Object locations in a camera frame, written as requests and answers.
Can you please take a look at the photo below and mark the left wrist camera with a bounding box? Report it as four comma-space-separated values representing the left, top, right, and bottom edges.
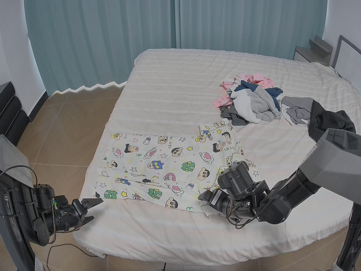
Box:
53, 196, 69, 212

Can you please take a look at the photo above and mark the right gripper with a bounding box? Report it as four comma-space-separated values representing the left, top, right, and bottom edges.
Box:
197, 189, 231, 217

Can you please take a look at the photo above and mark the thin black cable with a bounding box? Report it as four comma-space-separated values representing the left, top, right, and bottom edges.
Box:
46, 243, 106, 271

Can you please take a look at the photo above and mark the black garment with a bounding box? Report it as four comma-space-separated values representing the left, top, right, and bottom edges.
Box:
307, 100, 356, 145

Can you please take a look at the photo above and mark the grey bedside table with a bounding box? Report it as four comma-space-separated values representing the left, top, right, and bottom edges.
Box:
293, 36, 333, 67

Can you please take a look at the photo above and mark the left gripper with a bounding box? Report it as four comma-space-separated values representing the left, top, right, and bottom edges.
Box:
56, 198, 104, 232

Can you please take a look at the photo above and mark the pile of clothes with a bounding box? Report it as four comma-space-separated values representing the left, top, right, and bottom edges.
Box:
212, 73, 284, 127

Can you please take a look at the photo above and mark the blue-green curtain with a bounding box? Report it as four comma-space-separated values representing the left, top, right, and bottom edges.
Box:
173, 0, 329, 60
24, 0, 177, 93

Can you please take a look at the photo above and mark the black chest of drawers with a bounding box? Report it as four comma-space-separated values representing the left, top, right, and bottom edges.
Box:
0, 81, 32, 147

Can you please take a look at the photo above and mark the grey garment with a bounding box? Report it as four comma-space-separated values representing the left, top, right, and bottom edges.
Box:
281, 96, 315, 126

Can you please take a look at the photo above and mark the bed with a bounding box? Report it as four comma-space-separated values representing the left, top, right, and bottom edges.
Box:
73, 35, 361, 261

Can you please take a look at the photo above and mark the white printed pyjama top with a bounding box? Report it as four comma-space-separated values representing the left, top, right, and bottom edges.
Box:
93, 120, 262, 217

